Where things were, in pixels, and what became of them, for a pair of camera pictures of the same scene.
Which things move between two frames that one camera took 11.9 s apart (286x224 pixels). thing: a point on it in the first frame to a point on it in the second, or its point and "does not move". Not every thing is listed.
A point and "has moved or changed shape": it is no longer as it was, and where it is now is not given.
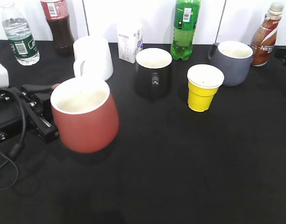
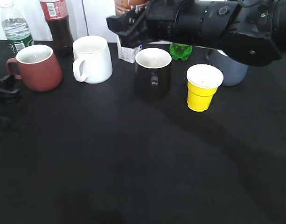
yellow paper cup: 204,81 does not move
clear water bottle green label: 19,34 does not move
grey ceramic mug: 233,59 does not move
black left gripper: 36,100 to 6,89
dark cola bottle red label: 57,14 does not move
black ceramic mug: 153,71 does not move
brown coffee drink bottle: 264,36 has moved or changed shape
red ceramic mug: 86,115 to 38,68
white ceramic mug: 93,58 does not move
